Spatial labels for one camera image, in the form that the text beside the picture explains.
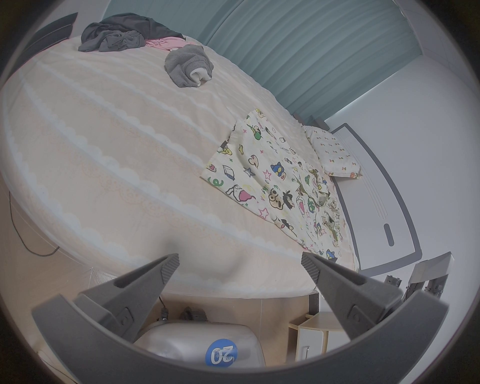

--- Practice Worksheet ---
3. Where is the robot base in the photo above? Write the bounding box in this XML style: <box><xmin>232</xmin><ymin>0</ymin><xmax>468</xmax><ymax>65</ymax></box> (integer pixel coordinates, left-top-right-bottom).
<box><xmin>133</xmin><ymin>320</ymin><xmax>267</xmax><ymax>370</ymax></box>

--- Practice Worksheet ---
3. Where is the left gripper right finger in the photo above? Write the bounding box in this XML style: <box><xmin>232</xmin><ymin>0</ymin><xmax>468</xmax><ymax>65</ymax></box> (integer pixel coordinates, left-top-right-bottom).
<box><xmin>301</xmin><ymin>251</ymin><xmax>403</xmax><ymax>342</ymax></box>

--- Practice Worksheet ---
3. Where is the bed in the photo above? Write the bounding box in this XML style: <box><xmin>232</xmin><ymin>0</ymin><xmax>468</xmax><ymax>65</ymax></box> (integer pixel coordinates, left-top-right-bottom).
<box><xmin>0</xmin><ymin>34</ymin><xmax>422</xmax><ymax>316</ymax></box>

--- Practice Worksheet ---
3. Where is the white wooden bedside table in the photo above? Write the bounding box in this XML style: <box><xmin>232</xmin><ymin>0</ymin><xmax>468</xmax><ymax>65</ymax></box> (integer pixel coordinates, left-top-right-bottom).
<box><xmin>289</xmin><ymin>311</ymin><xmax>351</xmax><ymax>362</ymax></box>

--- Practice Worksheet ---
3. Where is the pink garment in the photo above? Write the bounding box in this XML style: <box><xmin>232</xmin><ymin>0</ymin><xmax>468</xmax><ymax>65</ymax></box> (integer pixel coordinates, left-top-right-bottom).
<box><xmin>144</xmin><ymin>36</ymin><xmax>188</xmax><ymax>51</ymax></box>

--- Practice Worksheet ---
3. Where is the blue-green curtain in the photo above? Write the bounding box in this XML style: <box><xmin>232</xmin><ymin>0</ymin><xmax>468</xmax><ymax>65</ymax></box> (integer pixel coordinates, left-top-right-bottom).
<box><xmin>195</xmin><ymin>0</ymin><xmax>422</xmax><ymax>124</ymax></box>
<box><xmin>103</xmin><ymin>0</ymin><xmax>241</xmax><ymax>42</ymax></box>

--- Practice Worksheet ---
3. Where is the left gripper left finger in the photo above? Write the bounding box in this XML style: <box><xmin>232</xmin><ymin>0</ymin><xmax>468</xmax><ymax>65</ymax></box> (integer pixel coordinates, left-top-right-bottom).
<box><xmin>77</xmin><ymin>253</ymin><xmax>180</xmax><ymax>343</ymax></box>

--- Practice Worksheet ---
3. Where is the grey sweatshirt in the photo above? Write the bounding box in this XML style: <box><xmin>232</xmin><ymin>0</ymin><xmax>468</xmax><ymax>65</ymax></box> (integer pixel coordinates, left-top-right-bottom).
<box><xmin>165</xmin><ymin>44</ymin><xmax>214</xmax><ymax>89</ymax></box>

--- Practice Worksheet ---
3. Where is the black garment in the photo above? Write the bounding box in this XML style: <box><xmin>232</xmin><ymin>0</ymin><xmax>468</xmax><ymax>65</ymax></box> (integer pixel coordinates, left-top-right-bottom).
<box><xmin>82</xmin><ymin>13</ymin><xmax>184</xmax><ymax>42</ymax></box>

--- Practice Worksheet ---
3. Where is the white printed pyjama top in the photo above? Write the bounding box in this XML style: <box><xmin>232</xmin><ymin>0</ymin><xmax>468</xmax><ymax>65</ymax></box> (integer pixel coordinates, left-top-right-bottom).
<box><xmin>200</xmin><ymin>108</ymin><xmax>344</xmax><ymax>263</ymax></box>

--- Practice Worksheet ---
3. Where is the white printed pillow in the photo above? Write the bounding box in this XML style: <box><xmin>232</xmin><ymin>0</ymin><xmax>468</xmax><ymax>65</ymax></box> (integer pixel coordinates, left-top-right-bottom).
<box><xmin>303</xmin><ymin>125</ymin><xmax>362</xmax><ymax>180</ymax></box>

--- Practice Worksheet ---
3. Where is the black cable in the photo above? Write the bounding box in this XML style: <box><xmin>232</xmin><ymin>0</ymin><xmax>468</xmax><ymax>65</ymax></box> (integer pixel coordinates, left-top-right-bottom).
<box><xmin>9</xmin><ymin>190</ymin><xmax>59</xmax><ymax>258</ymax></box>

